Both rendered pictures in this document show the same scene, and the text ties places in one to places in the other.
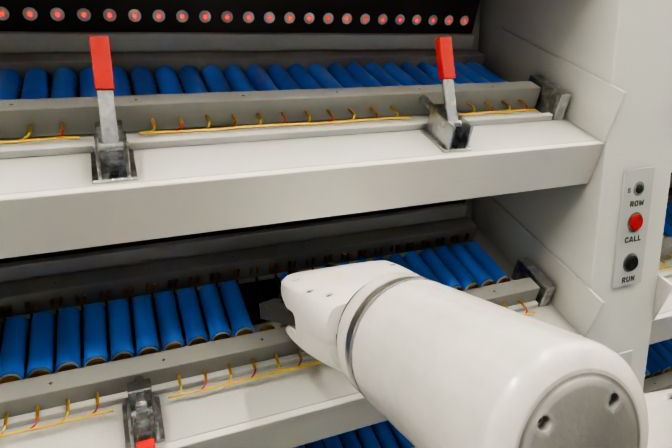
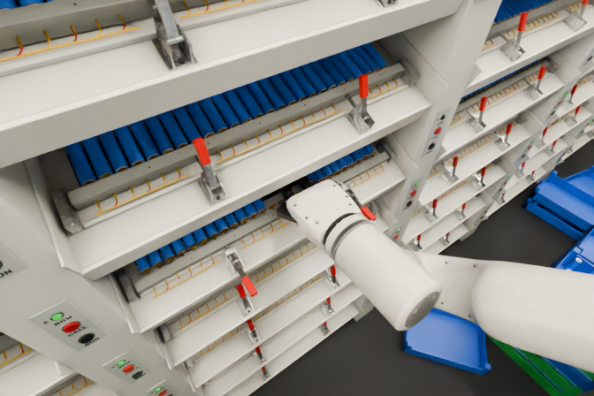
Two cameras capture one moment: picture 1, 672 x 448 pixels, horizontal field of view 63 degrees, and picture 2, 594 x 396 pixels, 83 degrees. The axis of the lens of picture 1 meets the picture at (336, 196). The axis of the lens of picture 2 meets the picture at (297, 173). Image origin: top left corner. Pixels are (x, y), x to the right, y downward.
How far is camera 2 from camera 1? 0.31 m
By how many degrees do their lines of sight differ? 34
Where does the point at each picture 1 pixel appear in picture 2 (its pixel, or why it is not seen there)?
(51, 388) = (193, 260)
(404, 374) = (363, 281)
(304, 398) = (295, 234)
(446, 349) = (382, 280)
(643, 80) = (457, 71)
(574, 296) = (404, 161)
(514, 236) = not seen: hidden behind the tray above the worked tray
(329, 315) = (320, 235)
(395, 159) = (338, 147)
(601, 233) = (422, 140)
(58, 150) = (182, 186)
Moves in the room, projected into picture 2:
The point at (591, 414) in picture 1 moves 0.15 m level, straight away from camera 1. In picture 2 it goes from (427, 302) to (429, 210)
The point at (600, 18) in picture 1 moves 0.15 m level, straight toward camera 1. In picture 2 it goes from (443, 41) to (451, 90)
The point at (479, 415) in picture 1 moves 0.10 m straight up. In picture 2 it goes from (396, 311) to (417, 272)
